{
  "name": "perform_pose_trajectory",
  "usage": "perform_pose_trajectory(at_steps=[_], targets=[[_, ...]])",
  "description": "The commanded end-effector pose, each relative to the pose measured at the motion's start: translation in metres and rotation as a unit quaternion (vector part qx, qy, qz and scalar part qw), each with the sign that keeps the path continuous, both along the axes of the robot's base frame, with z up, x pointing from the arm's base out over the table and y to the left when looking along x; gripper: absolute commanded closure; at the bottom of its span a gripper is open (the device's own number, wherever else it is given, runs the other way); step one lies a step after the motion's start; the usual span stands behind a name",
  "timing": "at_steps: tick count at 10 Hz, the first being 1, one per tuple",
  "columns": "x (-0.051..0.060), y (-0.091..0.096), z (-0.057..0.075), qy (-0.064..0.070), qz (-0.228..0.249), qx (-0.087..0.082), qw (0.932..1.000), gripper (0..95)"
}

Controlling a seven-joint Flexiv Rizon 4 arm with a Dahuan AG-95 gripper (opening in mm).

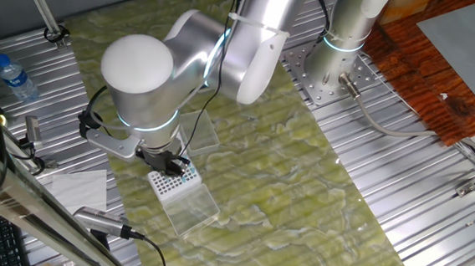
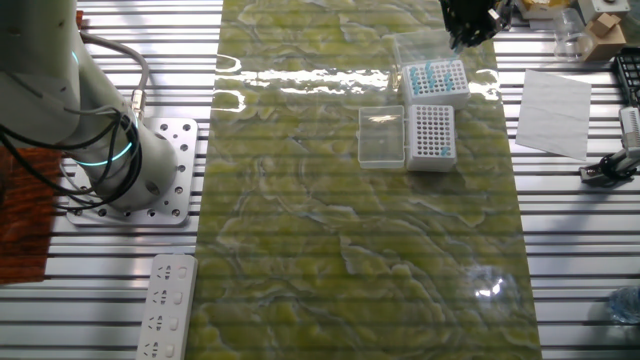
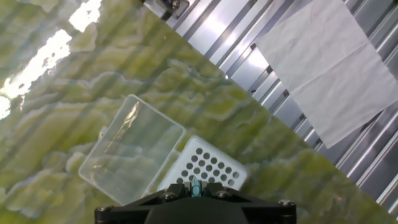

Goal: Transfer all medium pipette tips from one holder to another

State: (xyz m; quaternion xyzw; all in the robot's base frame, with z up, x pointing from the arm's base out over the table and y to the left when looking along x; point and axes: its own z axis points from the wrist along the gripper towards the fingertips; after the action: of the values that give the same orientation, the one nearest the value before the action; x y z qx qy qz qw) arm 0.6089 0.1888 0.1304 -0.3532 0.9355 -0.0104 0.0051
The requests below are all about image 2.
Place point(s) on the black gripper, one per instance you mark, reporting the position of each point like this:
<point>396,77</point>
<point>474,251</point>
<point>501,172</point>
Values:
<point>472,12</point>

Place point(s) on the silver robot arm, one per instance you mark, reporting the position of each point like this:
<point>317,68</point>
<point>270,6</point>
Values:
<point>50,75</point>

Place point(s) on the white pipette tip holder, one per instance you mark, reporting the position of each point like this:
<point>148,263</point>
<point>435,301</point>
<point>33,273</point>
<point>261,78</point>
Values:
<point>430,162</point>
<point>440,97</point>

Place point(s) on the yellow white packet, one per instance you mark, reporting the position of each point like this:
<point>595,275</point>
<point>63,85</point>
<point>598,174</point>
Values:
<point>542,7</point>

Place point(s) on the clear plastic cup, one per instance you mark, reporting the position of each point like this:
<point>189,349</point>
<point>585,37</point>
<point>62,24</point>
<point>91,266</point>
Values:
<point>572,37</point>

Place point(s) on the white paper sheet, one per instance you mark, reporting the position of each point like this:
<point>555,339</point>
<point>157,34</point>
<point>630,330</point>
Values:
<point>552,115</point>

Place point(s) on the wooden block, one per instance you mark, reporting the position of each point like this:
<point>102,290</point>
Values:
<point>605,42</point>

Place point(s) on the black keyboard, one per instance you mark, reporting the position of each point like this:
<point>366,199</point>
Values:
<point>629,75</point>

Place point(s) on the green marble pattern mat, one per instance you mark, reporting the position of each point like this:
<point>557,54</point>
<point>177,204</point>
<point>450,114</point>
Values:
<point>325,225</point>

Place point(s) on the clear water bottle blue cap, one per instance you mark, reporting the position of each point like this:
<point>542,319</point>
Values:
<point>627,305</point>

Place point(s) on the white power strip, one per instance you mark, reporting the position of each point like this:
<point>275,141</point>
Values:
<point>167,280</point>

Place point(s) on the brown wooden tabletop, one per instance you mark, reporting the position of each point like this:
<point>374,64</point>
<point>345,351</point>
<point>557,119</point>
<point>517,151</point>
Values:
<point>25,225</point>

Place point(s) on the grey metal bracket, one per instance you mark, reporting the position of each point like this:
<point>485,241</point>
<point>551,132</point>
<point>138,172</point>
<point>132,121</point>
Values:
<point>605,7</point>

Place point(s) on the silver depth camera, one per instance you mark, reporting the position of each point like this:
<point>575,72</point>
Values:
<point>631,130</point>

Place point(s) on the black camera clamp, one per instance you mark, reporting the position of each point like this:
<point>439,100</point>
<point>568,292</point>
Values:
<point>607,169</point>

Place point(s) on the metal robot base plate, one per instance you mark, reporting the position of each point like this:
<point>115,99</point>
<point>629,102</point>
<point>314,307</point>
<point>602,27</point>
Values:
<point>182,165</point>

